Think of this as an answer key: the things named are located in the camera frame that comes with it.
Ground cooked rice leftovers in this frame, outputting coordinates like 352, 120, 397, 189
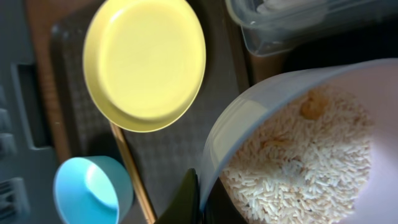
220, 85, 373, 223

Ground yellow plate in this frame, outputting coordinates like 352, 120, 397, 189
83, 0, 206, 133

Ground dark brown serving tray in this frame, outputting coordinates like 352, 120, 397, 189
50, 0, 249, 215

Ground clear plastic bin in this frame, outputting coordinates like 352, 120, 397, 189
225, 0, 397, 57

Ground blue bowl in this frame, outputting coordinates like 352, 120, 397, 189
53, 156, 134, 224

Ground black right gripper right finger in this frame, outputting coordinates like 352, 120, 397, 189
204, 179, 247, 224

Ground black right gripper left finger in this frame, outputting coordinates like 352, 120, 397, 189
155, 169, 199, 224

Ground wooden chopstick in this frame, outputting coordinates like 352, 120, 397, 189
109, 121, 157, 224

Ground pink bowl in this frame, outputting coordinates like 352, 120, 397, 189
199, 58, 397, 223

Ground black waste tray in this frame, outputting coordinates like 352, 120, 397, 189
282, 19, 397, 73

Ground grey dishwasher rack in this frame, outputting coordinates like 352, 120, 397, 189
1, 0, 61, 223

